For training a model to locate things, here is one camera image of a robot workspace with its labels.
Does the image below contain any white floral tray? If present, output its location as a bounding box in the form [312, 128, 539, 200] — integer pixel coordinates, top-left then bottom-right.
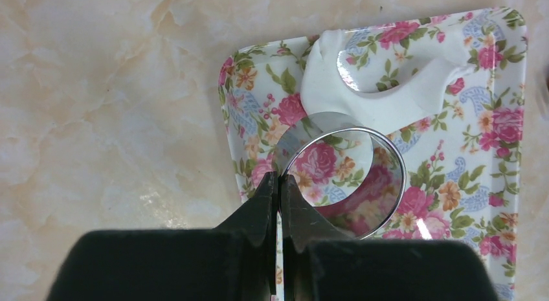
[218, 7, 528, 300]

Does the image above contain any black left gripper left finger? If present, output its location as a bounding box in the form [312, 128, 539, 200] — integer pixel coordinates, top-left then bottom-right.
[47, 172, 278, 300]

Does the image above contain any white dough piece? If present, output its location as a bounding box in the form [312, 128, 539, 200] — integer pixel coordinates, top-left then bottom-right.
[300, 28, 479, 136]

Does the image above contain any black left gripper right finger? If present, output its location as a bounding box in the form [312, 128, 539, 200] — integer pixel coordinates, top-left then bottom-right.
[279, 175, 498, 300]

